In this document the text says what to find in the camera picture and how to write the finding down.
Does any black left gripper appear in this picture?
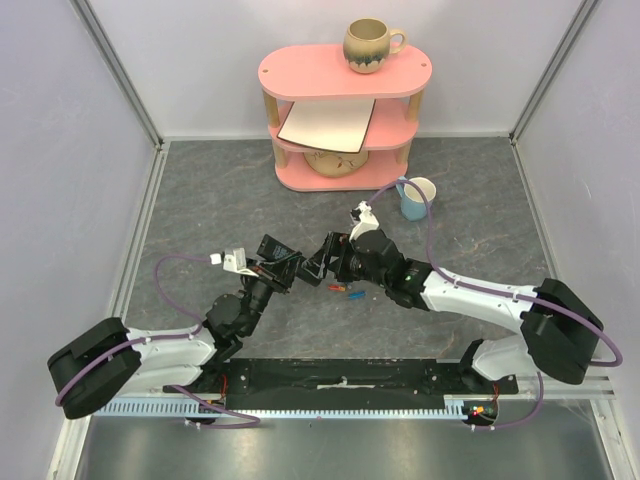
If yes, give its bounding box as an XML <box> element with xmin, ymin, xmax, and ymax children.
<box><xmin>241</xmin><ymin>250</ymin><xmax>303</xmax><ymax>336</ymax></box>

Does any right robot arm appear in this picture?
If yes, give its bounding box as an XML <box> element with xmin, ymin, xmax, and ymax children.
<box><xmin>320</xmin><ymin>230</ymin><xmax>603</xmax><ymax>394</ymax></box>

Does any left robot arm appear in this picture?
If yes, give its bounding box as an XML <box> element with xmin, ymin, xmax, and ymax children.
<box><xmin>47</xmin><ymin>236</ymin><xmax>303</xmax><ymax>419</ymax></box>

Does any light blue mug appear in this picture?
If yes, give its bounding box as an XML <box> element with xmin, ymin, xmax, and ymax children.
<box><xmin>396</xmin><ymin>176</ymin><xmax>437</xmax><ymax>221</ymax></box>

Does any beige bird-painted bowl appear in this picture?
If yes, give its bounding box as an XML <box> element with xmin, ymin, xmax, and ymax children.
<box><xmin>303</xmin><ymin>150</ymin><xmax>369</xmax><ymax>178</ymax></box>

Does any white square plate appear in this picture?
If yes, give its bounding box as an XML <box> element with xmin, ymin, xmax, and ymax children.
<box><xmin>277</xmin><ymin>98</ymin><xmax>376</xmax><ymax>153</ymax></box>

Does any pink three-tier shelf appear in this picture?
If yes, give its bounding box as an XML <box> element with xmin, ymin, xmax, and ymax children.
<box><xmin>258</xmin><ymin>44</ymin><xmax>432</xmax><ymax>192</ymax></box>

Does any beige ceramic mug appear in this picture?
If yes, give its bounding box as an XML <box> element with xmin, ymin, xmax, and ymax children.
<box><xmin>343</xmin><ymin>18</ymin><xmax>407</xmax><ymax>74</ymax></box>

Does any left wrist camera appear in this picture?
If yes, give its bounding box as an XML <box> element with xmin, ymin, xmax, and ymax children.
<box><xmin>209</xmin><ymin>247</ymin><xmax>247</xmax><ymax>275</ymax></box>

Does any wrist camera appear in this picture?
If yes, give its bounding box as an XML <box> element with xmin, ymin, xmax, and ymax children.
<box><xmin>209</xmin><ymin>247</ymin><xmax>247</xmax><ymax>275</ymax></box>
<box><xmin>349</xmin><ymin>201</ymin><xmax>379</xmax><ymax>242</ymax></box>

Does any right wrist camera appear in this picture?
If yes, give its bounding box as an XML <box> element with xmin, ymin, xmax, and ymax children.
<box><xmin>349</xmin><ymin>201</ymin><xmax>379</xmax><ymax>242</ymax></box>

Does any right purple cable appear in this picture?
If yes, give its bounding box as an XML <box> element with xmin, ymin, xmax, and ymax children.
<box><xmin>368</xmin><ymin>179</ymin><xmax>625</xmax><ymax>432</ymax></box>

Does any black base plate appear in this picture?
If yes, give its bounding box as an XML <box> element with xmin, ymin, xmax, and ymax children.
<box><xmin>187</xmin><ymin>358</ymin><xmax>519</xmax><ymax>409</ymax></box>

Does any white cable duct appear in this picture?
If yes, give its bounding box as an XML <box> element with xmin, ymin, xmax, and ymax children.
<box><xmin>94</xmin><ymin>396</ymin><xmax>472</xmax><ymax>420</ymax></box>

